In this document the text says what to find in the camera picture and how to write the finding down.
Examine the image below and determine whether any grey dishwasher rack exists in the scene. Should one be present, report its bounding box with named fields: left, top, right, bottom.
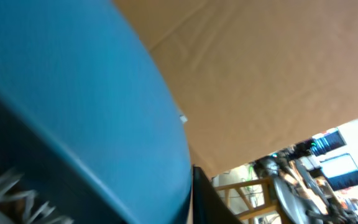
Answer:
left=0, top=169, right=74, bottom=224

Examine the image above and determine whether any dark blue plate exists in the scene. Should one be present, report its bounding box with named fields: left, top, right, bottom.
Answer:
left=0, top=0, right=191, bottom=223

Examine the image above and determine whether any background computer monitor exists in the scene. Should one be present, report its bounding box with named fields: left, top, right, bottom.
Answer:
left=321, top=153, right=358, bottom=191

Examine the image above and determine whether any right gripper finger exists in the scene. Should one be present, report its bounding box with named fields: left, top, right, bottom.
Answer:
left=193, top=166, right=242, bottom=224

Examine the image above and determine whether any wooden chair frame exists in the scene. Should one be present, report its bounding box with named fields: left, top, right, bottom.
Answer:
left=215, top=177, right=290, bottom=224

